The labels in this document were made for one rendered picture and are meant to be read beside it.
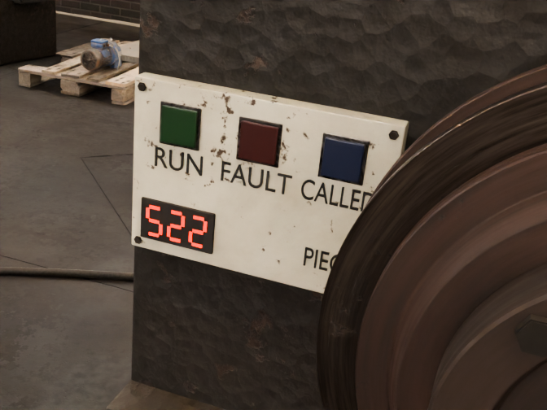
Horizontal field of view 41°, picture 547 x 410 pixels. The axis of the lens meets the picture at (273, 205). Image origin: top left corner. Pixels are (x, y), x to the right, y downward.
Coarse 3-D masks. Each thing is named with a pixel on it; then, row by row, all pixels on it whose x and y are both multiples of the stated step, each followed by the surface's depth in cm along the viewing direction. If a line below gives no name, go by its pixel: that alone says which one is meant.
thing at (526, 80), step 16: (512, 80) 52; (528, 80) 52; (544, 80) 52; (480, 96) 53; (496, 96) 53; (464, 112) 54; (432, 128) 55; (448, 128) 55; (416, 144) 56; (400, 160) 57; (384, 176) 58
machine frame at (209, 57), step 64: (192, 0) 67; (256, 0) 66; (320, 0) 64; (384, 0) 62; (448, 0) 60; (512, 0) 59; (192, 64) 70; (256, 64) 68; (320, 64) 66; (384, 64) 64; (448, 64) 62; (512, 64) 60; (192, 320) 80; (256, 320) 78; (128, 384) 86; (192, 384) 84; (256, 384) 81
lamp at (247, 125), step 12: (240, 132) 68; (252, 132) 67; (264, 132) 67; (276, 132) 67; (240, 144) 68; (252, 144) 68; (264, 144) 67; (276, 144) 67; (240, 156) 69; (252, 156) 68; (264, 156) 68
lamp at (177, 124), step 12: (168, 108) 69; (180, 108) 69; (168, 120) 70; (180, 120) 69; (192, 120) 69; (168, 132) 70; (180, 132) 70; (192, 132) 69; (180, 144) 70; (192, 144) 70
